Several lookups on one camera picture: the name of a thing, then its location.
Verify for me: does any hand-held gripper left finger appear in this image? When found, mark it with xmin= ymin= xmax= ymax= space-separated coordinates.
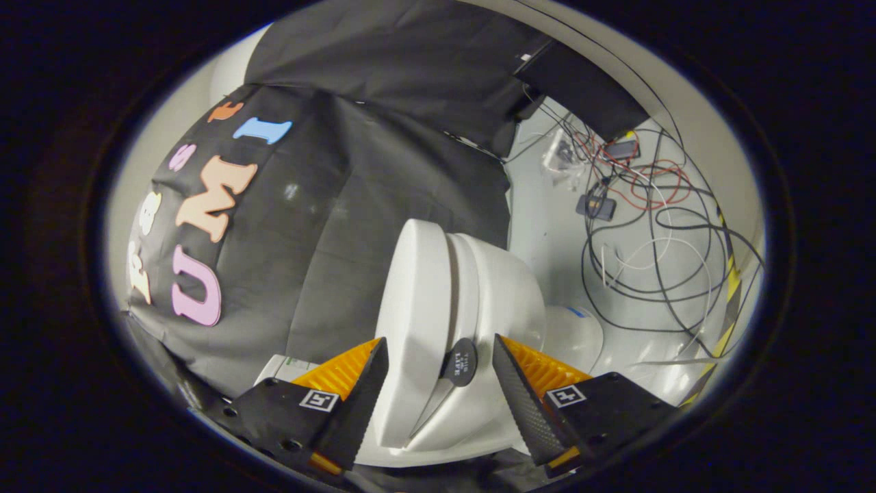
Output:
xmin=204 ymin=337 xmax=389 ymax=478

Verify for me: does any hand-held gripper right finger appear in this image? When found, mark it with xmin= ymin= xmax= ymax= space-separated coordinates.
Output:
xmin=493 ymin=333 xmax=678 ymax=479

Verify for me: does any black lid lift handle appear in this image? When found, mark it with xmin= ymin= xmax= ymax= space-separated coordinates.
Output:
xmin=438 ymin=338 xmax=478 ymax=388

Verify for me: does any white toilet lid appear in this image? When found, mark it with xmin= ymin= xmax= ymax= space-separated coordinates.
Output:
xmin=374 ymin=218 xmax=480 ymax=451

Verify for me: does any white toilet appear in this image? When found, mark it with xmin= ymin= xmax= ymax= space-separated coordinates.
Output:
xmin=255 ymin=231 xmax=604 ymax=470

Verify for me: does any black backdrop cloth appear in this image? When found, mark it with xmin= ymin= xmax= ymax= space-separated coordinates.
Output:
xmin=127 ymin=0 xmax=548 ymax=401

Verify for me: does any yellow black hazard tape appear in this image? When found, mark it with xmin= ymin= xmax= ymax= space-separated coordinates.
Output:
xmin=681 ymin=205 xmax=745 ymax=408

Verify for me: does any clear plastic bag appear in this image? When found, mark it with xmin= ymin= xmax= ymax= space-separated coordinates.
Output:
xmin=543 ymin=129 xmax=591 ymax=189

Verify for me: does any tangle of black cables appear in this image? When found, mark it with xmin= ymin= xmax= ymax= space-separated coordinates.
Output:
xmin=506 ymin=89 xmax=766 ymax=343

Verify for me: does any white cable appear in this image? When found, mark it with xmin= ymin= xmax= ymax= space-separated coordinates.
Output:
xmin=601 ymin=175 xmax=716 ymax=343

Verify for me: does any red cable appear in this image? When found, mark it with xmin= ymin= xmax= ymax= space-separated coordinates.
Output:
xmin=571 ymin=130 xmax=692 ymax=212

